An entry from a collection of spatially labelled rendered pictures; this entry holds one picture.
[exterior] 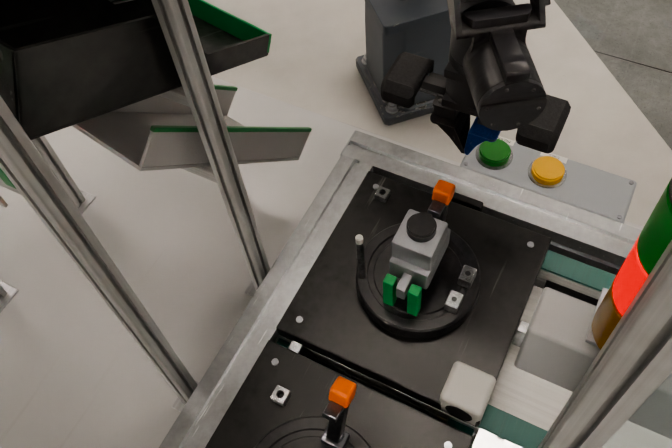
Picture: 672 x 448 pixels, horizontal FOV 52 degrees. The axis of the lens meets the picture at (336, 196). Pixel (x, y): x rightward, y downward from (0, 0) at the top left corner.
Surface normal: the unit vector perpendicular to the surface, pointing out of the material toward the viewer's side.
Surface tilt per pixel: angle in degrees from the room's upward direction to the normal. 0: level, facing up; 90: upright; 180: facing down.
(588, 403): 90
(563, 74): 0
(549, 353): 90
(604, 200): 0
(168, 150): 90
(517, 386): 0
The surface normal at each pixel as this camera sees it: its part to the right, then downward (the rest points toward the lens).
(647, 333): -0.46, 0.75
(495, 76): -0.55, -0.42
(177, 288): -0.07, -0.56
